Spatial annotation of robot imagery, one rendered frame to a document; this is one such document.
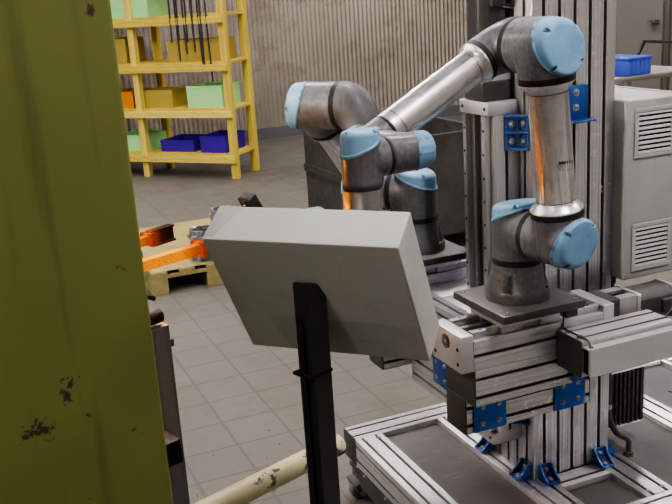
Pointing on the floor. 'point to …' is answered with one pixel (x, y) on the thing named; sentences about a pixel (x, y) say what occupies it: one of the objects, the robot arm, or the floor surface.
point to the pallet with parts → (158, 282)
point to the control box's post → (319, 389)
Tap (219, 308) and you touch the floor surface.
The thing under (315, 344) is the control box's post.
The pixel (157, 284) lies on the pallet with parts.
